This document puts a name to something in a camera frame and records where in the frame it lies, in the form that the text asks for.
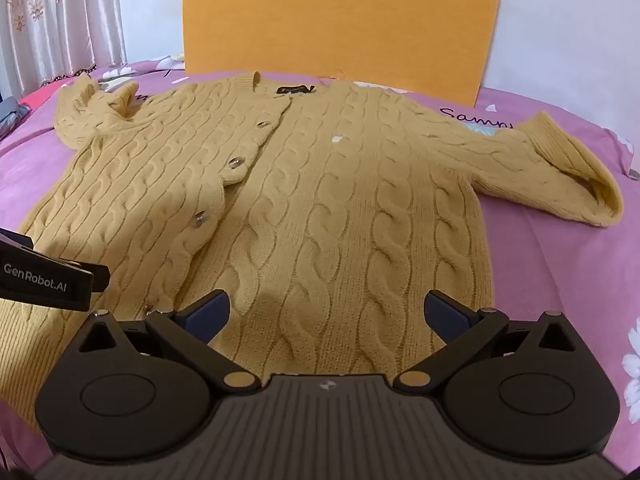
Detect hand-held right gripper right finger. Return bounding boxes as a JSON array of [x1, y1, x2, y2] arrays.
[[393, 290, 577, 393]]

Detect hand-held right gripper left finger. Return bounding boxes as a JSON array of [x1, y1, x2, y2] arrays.
[[79, 289, 262, 393]]

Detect yellow cable knit cardigan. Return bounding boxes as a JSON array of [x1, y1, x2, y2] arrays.
[[0, 71, 625, 431]]

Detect pink printed bed sheet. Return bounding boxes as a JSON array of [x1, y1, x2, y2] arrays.
[[0, 59, 640, 476]]

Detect grey object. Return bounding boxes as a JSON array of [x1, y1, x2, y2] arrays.
[[0, 98, 32, 142]]

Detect red cloth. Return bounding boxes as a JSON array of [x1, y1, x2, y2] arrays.
[[18, 83, 65, 113]]

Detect white patterned curtain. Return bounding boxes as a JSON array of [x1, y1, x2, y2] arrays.
[[0, 0, 128, 100]]

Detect orange board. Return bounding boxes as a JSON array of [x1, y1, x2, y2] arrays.
[[183, 0, 506, 106]]

